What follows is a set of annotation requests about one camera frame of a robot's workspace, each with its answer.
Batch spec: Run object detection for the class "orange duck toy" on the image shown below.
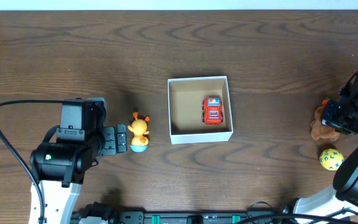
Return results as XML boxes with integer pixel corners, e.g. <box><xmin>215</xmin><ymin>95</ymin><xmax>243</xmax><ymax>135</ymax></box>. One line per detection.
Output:
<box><xmin>127</xmin><ymin>111</ymin><xmax>150</xmax><ymax>152</ymax></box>

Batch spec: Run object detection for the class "brown plush toy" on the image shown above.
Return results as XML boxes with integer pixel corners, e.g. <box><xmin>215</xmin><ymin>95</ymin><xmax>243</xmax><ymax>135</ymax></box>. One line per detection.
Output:
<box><xmin>310</xmin><ymin>99</ymin><xmax>341</xmax><ymax>141</ymax></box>

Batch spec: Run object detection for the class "yellow letter ball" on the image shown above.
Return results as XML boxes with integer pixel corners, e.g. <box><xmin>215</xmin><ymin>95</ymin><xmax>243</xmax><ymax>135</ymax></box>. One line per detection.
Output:
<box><xmin>319</xmin><ymin>149</ymin><xmax>344</xmax><ymax>171</ymax></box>

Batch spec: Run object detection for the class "red toy truck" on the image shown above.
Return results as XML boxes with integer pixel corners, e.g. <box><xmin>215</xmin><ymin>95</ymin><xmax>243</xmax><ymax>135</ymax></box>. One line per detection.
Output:
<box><xmin>201</xmin><ymin>96</ymin><xmax>223</xmax><ymax>125</ymax></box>

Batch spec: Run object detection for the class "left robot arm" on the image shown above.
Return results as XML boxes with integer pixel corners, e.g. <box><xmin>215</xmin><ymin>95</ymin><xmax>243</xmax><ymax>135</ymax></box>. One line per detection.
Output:
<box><xmin>29</xmin><ymin>98</ymin><xmax>127</xmax><ymax>223</ymax></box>

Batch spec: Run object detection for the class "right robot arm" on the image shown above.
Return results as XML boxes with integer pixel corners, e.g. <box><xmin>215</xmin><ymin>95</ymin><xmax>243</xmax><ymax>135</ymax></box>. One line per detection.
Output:
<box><xmin>119</xmin><ymin>71</ymin><xmax>358</xmax><ymax>223</ymax></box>

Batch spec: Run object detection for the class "white cardboard box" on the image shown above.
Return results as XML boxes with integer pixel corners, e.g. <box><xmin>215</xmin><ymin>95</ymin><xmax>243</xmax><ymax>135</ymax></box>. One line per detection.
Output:
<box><xmin>167</xmin><ymin>76</ymin><xmax>234</xmax><ymax>144</ymax></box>

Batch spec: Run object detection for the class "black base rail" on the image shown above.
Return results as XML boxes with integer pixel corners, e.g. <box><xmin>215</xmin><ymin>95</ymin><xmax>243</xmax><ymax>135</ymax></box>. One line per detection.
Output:
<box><xmin>70</xmin><ymin>201</ymin><xmax>351</xmax><ymax>224</ymax></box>

